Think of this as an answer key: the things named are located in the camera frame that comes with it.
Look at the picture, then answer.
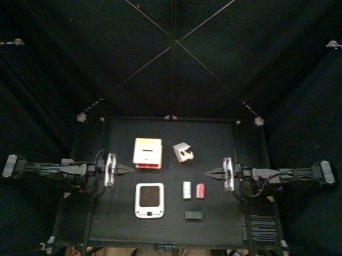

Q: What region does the white angular toy block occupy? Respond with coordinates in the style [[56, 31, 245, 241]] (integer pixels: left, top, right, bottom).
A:
[[172, 141, 194, 164]]

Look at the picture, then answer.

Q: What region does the white toy tablet phone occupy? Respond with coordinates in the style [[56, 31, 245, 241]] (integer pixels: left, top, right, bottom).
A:
[[133, 182, 166, 220]]

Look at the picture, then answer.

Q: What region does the dark green sushi roll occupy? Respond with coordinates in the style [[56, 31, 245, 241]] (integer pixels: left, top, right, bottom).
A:
[[184, 208, 205, 221]]

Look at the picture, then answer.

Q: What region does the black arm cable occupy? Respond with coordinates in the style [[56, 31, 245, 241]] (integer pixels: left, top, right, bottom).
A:
[[239, 171, 288, 200], [92, 148, 108, 167]]

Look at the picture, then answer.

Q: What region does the white text label sticker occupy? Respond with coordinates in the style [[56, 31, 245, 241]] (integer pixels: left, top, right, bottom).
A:
[[248, 214, 280, 243]]

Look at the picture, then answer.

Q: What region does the thin diagonal string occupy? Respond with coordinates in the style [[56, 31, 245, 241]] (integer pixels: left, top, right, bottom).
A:
[[78, 0, 236, 117], [122, 0, 264, 122]]

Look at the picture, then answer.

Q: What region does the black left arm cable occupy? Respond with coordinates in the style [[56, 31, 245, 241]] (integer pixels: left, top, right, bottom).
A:
[[92, 148, 108, 167]]

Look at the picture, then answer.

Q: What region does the pink sushi roll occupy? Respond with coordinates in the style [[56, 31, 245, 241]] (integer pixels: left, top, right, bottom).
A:
[[194, 182, 206, 200]]

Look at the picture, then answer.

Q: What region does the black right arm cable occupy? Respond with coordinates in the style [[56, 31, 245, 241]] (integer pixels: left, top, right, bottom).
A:
[[239, 171, 288, 200]]

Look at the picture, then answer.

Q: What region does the white yellow red toy toaster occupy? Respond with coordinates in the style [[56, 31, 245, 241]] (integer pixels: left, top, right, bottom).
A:
[[132, 137, 164, 170]]

